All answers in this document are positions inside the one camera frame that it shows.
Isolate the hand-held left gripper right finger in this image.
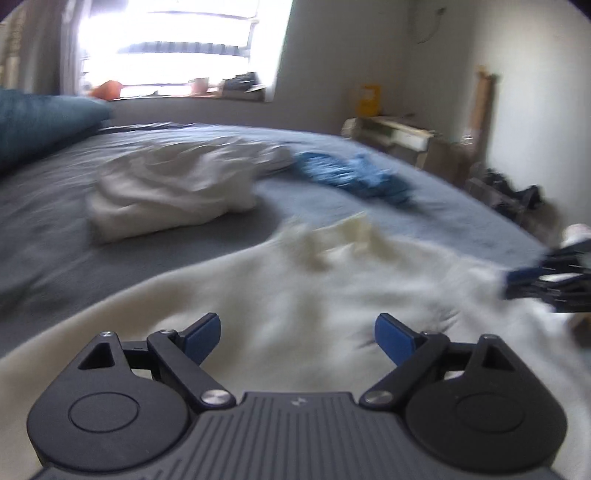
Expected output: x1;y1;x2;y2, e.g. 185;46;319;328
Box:
359;312;519;410

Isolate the orange bag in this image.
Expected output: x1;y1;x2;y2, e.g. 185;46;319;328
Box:
89;80;123;100

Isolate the open box of dark items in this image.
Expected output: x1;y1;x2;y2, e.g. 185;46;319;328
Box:
220;72;268;102

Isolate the blue garment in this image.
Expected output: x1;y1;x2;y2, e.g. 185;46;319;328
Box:
292;151;413;205

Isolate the barred window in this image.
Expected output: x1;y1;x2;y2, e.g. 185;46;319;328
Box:
75;0;295;101

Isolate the black machine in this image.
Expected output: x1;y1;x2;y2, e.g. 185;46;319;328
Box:
465;167;546;219

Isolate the cream fluffy blanket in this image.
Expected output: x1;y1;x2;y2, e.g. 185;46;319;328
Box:
0;213;591;480

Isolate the grey curtain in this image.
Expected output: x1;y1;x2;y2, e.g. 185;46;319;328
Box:
0;0;89;96

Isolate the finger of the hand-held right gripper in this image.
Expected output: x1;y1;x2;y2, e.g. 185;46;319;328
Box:
501;267;591;315
538;241;591;278

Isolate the cream desk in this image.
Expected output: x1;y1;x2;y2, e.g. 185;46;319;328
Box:
343;115;482;182

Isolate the yellow box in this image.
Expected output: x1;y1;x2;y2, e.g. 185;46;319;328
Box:
357;83;382;116

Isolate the teal duvet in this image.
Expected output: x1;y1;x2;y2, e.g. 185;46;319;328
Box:
0;87;115;177

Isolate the long cardboard plank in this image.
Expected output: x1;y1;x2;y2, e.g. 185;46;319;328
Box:
472;66;500;163

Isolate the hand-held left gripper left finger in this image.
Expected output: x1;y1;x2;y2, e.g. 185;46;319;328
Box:
77;312;234;410

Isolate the white shirt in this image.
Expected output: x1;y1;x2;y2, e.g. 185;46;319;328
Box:
87;137;260;244

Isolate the black wall cable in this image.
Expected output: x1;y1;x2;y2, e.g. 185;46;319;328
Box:
412;6;447;45

